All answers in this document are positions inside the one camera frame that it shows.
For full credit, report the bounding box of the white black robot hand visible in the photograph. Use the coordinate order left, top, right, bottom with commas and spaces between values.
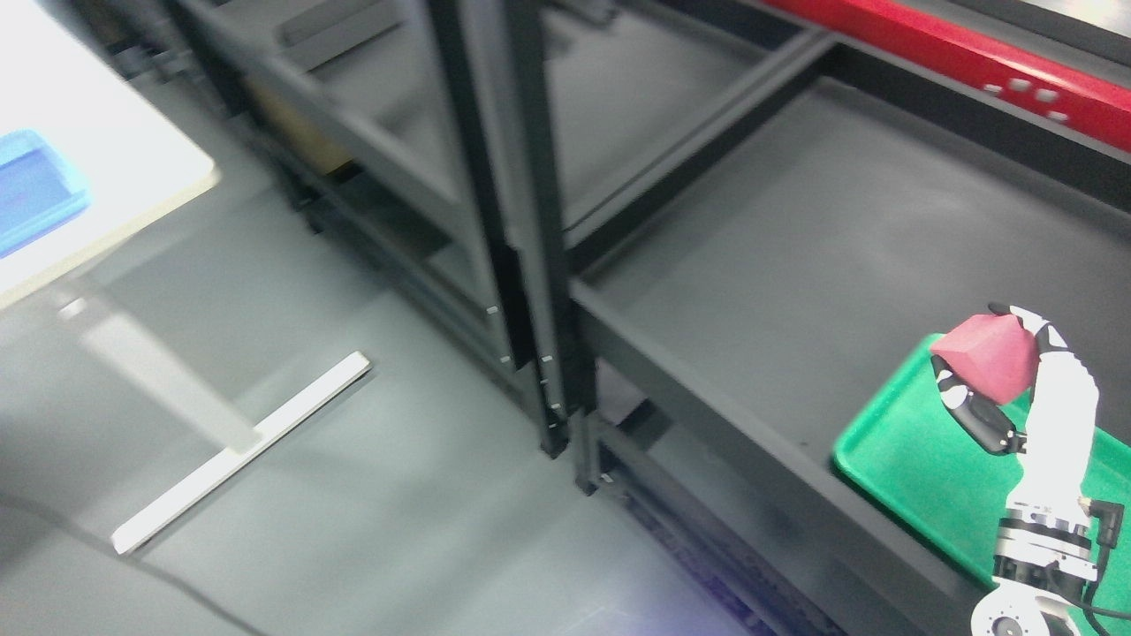
930, 302, 1099, 525

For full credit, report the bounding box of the pink cube block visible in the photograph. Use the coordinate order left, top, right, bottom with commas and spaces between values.
929, 313, 1038, 404

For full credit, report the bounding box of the black metal shelf right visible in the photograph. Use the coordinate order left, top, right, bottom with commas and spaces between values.
468, 1, 1128, 635

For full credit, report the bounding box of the black metal shelf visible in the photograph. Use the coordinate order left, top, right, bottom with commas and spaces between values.
80, 0, 566, 459
468, 1, 1128, 635

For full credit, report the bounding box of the black metal shelf left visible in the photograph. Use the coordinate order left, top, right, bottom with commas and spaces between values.
80, 0, 566, 459

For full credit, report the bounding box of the blue plastic tray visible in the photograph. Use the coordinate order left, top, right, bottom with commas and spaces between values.
1, 128, 92, 257

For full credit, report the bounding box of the red metal beam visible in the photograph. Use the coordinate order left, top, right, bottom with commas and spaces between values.
771, 1, 1130, 151

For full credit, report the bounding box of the white table with T-leg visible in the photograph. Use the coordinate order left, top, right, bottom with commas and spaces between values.
3, 1, 372, 556

